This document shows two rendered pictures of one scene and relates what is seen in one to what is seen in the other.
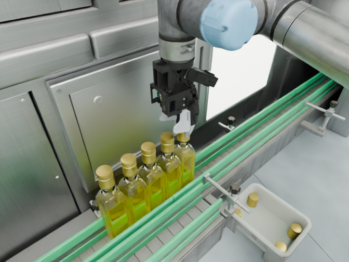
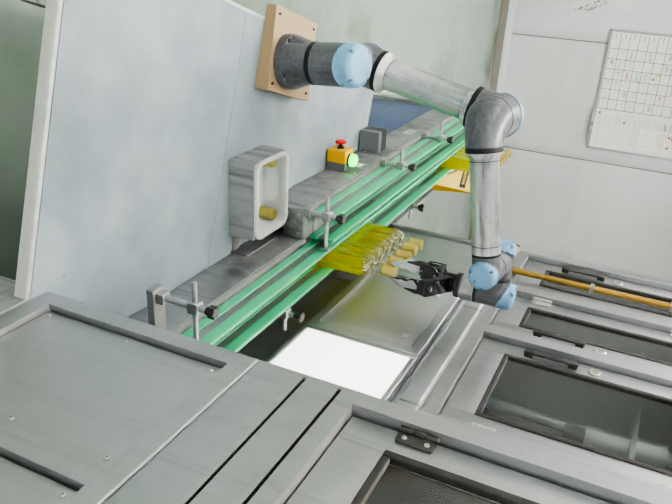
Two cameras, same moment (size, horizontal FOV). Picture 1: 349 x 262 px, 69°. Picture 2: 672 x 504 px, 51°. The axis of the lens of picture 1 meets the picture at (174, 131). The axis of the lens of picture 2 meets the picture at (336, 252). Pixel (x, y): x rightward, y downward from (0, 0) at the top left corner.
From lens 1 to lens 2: 221 cm
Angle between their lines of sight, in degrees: 87
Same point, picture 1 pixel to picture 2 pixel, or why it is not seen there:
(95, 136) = not seen: hidden behind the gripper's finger
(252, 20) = (504, 243)
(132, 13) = (474, 333)
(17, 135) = not seen: hidden behind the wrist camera
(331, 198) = (175, 184)
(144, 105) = (400, 306)
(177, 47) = not seen: hidden behind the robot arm
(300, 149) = (135, 288)
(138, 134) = (377, 295)
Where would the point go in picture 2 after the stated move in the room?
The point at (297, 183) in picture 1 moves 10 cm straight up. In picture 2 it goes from (185, 226) to (218, 234)
